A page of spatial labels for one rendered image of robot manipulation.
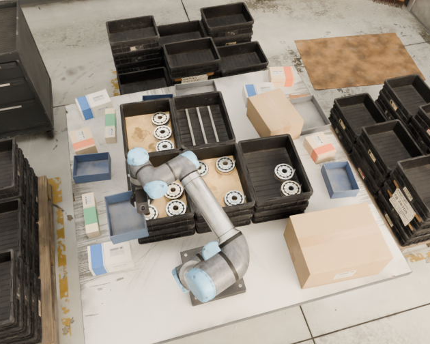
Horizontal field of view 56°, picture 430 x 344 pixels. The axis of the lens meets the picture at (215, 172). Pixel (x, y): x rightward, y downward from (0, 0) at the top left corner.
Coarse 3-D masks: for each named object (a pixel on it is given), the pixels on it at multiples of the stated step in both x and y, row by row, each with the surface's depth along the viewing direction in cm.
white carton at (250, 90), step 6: (252, 84) 264; (258, 84) 264; (264, 84) 264; (270, 84) 264; (246, 90) 261; (252, 90) 261; (258, 90) 261; (264, 90) 261; (270, 90) 261; (246, 96) 258; (246, 102) 260
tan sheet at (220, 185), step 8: (200, 160) 223; (208, 160) 223; (216, 160) 223; (208, 168) 220; (208, 176) 217; (216, 176) 217; (224, 176) 217; (232, 176) 217; (208, 184) 214; (216, 184) 214; (224, 184) 214; (232, 184) 214; (240, 184) 214; (216, 192) 211; (224, 192) 211
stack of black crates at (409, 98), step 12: (384, 84) 314; (396, 84) 321; (408, 84) 325; (420, 84) 316; (384, 96) 318; (396, 96) 304; (408, 96) 318; (420, 96) 318; (384, 108) 322; (396, 108) 307; (408, 108) 311; (408, 120) 297
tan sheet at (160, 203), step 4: (176, 180) 215; (184, 192) 210; (184, 196) 209; (156, 200) 208; (160, 200) 208; (164, 200) 208; (180, 200) 208; (184, 200) 208; (152, 204) 206; (156, 204) 206; (160, 204) 206; (164, 204) 206; (156, 208) 205; (160, 208) 205; (164, 208) 205; (160, 212) 203; (164, 212) 203; (160, 216) 202; (164, 216) 202
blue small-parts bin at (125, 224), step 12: (120, 192) 174; (108, 204) 178; (120, 204) 178; (108, 216) 169; (120, 216) 175; (132, 216) 175; (144, 216) 169; (120, 228) 172; (132, 228) 172; (144, 228) 164; (120, 240) 167
